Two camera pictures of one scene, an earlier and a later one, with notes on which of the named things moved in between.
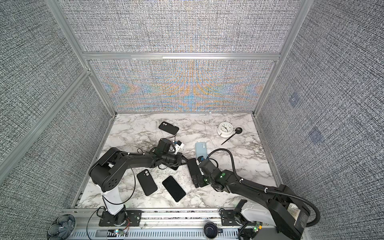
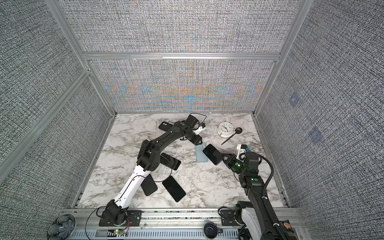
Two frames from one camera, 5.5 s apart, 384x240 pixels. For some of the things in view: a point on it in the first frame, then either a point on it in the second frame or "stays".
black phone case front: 146,182 stays
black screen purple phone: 193,167 -> 215,155
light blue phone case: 201,149 stays
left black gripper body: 174,160 -> 193,138
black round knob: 210,229 stays
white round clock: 225,129 stays
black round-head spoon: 238,130 stays
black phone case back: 168,127 stays
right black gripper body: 203,180 -> 236,165
